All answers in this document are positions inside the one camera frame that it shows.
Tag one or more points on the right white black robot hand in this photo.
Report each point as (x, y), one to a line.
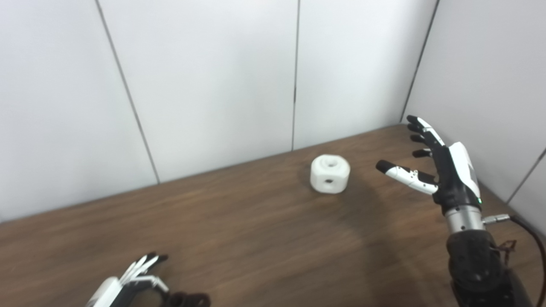
(456, 183)

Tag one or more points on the round white plastic piece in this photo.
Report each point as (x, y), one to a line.
(320, 172)

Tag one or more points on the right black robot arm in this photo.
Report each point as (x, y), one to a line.
(473, 264)

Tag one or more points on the black flanged holder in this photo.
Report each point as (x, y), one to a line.
(192, 299)

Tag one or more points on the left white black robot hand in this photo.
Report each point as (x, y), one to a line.
(111, 292)

